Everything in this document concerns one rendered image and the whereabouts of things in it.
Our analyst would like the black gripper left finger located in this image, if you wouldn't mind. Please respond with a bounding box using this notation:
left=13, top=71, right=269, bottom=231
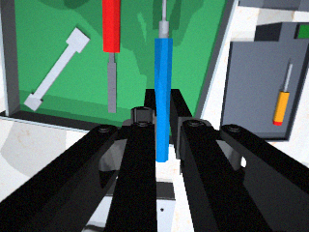
left=0, top=89, right=157, bottom=232

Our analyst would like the dark grey drawer chest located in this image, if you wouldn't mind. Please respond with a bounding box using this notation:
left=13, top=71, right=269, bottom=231
left=0, top=0, right=239, bottom=133

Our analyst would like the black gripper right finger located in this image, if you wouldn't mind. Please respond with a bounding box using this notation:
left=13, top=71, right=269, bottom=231
left=169, top=89, right=309, bottom=232

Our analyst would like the orange-handled screwdriver with red end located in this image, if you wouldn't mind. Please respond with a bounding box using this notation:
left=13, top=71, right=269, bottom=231
left=272, top=64, right=293, bottom=126

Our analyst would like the blue-handled tool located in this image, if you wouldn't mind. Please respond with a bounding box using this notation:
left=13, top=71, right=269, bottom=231
left=154, top=0, right=173, bottom=162

